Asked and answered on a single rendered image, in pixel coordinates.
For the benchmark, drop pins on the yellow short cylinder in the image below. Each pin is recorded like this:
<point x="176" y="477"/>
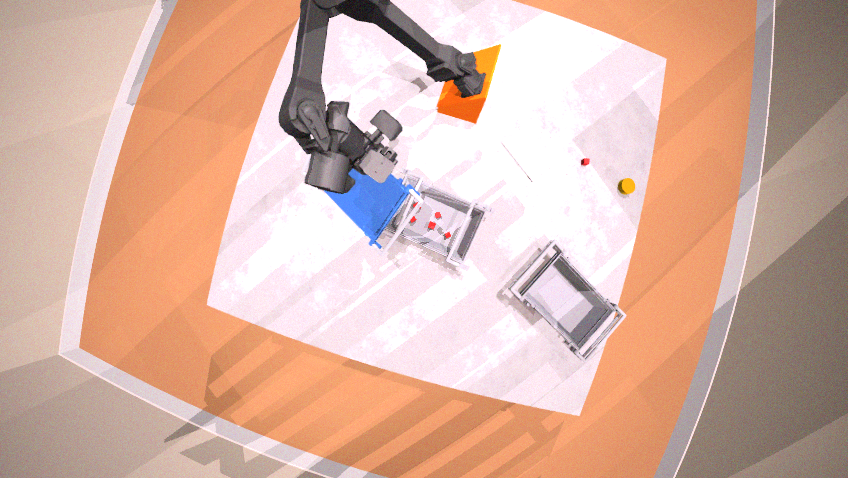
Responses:
<point x="626" y="186"/>

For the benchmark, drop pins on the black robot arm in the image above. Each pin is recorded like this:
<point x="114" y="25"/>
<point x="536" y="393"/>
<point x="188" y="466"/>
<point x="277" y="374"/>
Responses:
<point x="303" y="109"/>

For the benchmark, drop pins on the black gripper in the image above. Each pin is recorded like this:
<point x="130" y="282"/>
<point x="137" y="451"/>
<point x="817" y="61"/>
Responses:
<point x="386" y="124"/>

